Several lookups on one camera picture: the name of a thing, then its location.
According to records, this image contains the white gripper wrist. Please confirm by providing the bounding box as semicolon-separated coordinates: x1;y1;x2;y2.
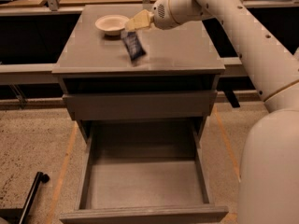
125;0;186;32

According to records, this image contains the dark blue rxbar wrapper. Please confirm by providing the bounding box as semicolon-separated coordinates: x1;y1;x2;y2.
121;31;146;61

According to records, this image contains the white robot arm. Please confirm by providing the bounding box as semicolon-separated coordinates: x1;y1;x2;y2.
125;0;299;224

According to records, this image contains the grey drawer cabinet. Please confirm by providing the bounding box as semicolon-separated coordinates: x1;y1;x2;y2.
52;5;224;137

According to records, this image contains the closed grey top drawer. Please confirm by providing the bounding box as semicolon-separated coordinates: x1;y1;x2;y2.
63;91;217;120

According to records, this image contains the open grey middle drawer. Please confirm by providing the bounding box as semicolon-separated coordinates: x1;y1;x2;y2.
60;119;228;224

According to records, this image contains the white paper bowl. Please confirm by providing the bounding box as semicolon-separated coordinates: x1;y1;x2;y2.
95;15;129;36

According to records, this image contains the grey metal rail frame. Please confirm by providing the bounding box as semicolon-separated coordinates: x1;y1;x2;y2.
0;0;299;85

